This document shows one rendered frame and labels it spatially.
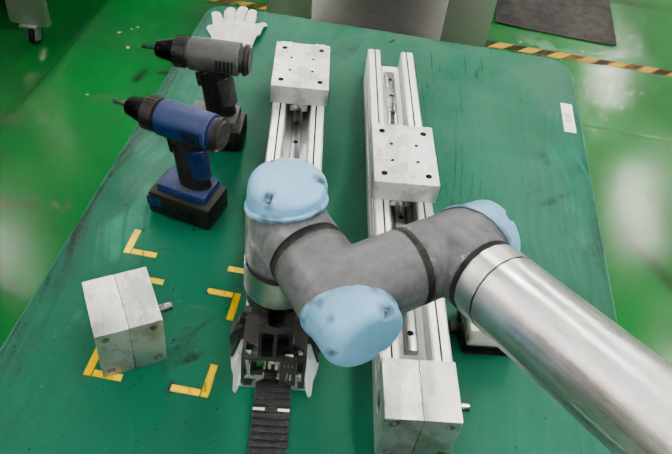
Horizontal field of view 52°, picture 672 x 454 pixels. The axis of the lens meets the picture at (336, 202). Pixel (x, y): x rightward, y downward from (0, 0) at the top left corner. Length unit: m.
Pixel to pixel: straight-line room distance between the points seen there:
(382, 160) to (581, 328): 0.70
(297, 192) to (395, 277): 0.11
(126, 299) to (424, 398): 0.42
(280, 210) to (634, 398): 0.31
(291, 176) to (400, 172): 0.55
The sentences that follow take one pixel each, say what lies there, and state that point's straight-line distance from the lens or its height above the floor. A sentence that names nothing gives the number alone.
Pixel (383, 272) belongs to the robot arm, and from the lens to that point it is 0.59.
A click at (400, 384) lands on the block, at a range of 0.94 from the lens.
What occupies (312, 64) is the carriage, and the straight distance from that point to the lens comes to 1.40.
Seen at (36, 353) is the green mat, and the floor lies 0.78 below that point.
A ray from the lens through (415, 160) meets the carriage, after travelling 1.20.
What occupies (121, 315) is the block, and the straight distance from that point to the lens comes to 0.99.
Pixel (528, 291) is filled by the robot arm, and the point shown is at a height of 1.24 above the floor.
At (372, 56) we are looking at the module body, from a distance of 1.53.
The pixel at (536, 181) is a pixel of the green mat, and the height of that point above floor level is 0.78.
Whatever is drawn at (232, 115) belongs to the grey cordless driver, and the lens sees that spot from 1.35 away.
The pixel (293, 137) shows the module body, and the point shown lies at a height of 0.84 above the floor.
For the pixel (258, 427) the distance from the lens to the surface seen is 0.99.
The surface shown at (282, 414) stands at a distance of 1.00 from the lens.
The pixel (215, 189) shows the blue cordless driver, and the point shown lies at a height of 0.84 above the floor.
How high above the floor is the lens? 1.65
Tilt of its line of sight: 43 degrees down
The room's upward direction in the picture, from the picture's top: 8 degrees clockwise
